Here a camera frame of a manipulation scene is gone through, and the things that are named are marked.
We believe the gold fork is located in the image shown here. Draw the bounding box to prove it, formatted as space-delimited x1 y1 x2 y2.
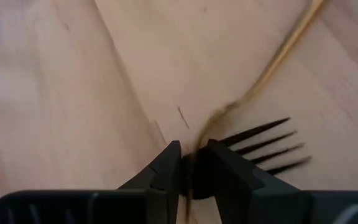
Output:
185 0 328 223

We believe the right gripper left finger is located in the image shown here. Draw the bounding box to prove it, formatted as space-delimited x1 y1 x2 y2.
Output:
0 139 183 224

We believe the blue-handled black fork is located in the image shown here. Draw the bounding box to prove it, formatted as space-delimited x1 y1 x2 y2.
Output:
181 116 313 200

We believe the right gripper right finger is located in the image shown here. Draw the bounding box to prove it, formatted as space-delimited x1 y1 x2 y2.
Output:
206 138 358 224

